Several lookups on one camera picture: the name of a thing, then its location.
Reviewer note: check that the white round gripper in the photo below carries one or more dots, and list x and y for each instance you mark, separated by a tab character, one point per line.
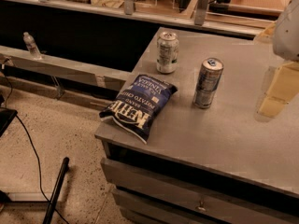
288	32

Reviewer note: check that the blue silver redbull can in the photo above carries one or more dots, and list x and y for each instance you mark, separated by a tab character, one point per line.
207	82

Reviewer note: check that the grey drawer cabinet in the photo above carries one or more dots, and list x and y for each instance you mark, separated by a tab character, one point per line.
152	190

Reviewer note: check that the grey metal shelf rail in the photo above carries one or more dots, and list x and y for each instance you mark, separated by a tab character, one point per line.
85	73

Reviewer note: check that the blue kettle chips bag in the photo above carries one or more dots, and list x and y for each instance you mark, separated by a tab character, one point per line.
136	107

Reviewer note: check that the black pole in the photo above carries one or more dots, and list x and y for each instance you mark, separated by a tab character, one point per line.
56	191

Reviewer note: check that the black device at left edge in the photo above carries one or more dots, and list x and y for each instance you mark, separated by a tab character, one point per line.
6	116

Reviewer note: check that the clear plastic water bottle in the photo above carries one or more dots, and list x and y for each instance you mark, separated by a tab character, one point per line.
31	46

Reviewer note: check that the white soda can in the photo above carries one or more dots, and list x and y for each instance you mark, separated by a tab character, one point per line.
167	52

